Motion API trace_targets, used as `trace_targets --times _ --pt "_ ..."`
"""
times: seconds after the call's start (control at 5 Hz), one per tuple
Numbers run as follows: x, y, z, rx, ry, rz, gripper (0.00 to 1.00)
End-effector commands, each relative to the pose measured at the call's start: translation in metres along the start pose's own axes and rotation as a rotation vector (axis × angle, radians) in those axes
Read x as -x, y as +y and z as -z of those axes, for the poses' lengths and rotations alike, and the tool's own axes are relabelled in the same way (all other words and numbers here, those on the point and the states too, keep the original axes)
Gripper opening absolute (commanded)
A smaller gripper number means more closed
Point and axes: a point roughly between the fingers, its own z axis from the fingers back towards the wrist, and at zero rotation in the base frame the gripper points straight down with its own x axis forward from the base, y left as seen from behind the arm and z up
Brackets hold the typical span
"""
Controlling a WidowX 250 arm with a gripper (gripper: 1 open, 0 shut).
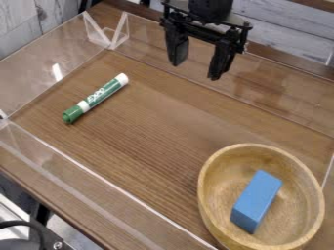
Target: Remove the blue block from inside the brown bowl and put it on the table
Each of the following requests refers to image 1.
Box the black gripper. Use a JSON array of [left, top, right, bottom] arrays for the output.
[[160, 0, 252, 81]]

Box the blue rectangular block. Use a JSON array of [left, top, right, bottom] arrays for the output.
[[230, 170, 283, 234]]

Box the brown wooden bowl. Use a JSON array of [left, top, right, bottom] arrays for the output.
[[196, 143, 324, 250]]

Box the green Expo marker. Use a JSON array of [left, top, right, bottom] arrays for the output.
[[61, 73, 129, 124]]

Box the clear acrylic tray wall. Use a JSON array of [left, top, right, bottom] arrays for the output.
[[0, 6, 334, 250]]

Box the black metal bracket with screw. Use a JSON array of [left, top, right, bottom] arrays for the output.
[[43, 229, 73, 250]]

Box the black cable bottom left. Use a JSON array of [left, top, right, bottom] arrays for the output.
[[0, 220, 47, 250]]

